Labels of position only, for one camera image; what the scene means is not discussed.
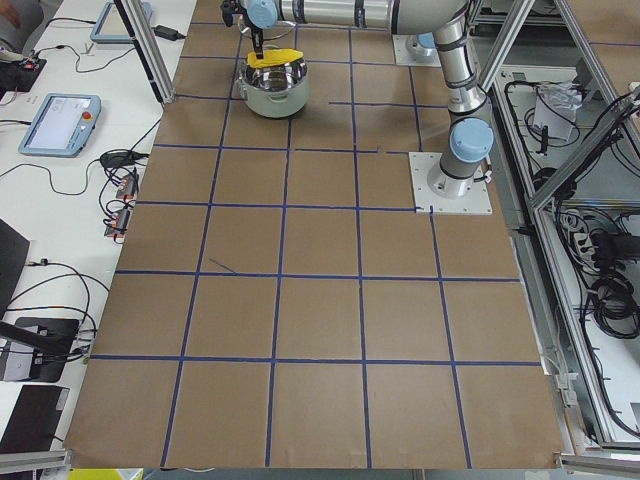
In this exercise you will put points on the black electronics board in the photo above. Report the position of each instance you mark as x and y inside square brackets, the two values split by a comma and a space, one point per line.
[20, 74]

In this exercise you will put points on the aluminium frame diagonal strut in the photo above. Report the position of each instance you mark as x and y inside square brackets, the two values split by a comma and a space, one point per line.
[142, 36]

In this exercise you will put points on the black power brick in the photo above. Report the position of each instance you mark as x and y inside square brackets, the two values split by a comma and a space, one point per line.
[168, 33]

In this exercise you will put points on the black flat box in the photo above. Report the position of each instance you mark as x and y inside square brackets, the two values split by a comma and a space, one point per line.
[34, 420]

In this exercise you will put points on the near blue teach pendant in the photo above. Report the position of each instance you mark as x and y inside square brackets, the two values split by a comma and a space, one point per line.
[62, 125]

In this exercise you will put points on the blue teach pendant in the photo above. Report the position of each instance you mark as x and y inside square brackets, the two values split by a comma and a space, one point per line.
[109, 27]
[62, 125]

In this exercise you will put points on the yellow corn cob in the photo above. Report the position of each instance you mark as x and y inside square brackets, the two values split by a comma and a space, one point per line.
[273, 58]

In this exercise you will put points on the small circuit board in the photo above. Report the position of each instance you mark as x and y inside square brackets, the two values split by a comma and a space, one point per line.
[128, 187]
[116, 225]

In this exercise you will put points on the lower small circuit board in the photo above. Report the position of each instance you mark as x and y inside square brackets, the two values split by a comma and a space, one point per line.
[116, 225]

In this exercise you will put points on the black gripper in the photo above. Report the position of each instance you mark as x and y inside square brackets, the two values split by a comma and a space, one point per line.
[257, 38]

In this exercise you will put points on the white power strip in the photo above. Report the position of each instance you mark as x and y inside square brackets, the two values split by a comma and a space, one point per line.
[577, 236]

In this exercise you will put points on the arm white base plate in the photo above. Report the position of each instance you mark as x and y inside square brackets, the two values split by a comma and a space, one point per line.
[436, 193]
[416, 50]

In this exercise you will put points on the black laptop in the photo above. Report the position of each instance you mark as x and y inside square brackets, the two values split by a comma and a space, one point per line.
[14, 249]

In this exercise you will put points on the pale green electric pot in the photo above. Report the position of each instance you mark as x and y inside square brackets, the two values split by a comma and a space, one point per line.
[275, 92]

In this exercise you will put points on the upper small circuit board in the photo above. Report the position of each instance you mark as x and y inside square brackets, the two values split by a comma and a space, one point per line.
[128, 187]

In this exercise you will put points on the white crumpled paper bag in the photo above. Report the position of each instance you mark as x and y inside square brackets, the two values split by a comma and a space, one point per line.
[556, 109]

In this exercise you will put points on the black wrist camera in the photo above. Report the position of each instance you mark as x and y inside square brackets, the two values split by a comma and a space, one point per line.
[229, 8]

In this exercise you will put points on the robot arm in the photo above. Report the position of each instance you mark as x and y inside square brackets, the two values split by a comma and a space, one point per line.
[439, 26]

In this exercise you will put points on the black camera stand base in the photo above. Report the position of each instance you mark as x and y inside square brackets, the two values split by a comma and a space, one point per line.
[37, 348]

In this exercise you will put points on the far blue teach pendant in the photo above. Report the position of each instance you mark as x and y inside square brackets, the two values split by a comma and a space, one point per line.
[109, 27]

